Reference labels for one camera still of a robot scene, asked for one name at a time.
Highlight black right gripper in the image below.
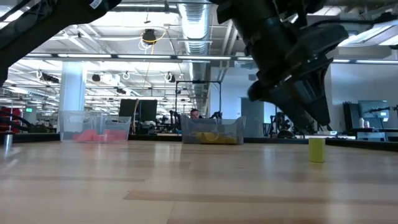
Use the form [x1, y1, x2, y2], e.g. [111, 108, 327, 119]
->
[248, 24, 349, 134]

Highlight yellow arch-shaped block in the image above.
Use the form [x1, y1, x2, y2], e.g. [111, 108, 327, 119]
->
[196, 131, 220, 144]

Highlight red wooden block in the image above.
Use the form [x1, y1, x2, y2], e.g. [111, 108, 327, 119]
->
[73, 129, 101, 144]
[104, 129, 128, 142]

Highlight grey door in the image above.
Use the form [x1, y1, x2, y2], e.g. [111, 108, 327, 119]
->
[240, 98, 265, 139]

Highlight black cabinet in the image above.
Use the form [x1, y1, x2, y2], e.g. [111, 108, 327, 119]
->
[342, 101, 359, 129]

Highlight dark grey plastic bin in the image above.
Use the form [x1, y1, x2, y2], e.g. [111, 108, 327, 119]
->
[180, 114, 247, 146]

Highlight black monitor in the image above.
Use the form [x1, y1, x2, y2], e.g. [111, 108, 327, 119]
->
[139, 99, 159, 122]
[118, 98, 139, 121]

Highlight linear ceiling light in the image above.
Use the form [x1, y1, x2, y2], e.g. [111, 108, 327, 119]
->
[26, 53, 233, 62]

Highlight clear plastic bin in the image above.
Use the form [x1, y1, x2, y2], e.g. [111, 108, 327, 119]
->
[58, 110, 132, 144]

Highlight white pillar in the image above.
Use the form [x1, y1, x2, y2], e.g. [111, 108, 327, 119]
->
[58, 60, 88, 113]

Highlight red equipment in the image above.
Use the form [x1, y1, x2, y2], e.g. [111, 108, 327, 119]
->
[0, 106, 23, 134]

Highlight silver ventilation duct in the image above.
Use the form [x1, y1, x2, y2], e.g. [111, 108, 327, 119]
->
[177, 2, 215, 110]

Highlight black ceiling cable reel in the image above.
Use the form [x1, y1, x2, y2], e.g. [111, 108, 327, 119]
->
[141, 28, 158, 45]

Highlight hanging yellow cable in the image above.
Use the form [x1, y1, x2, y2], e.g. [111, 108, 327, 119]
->
[132, 29, 169, 134]

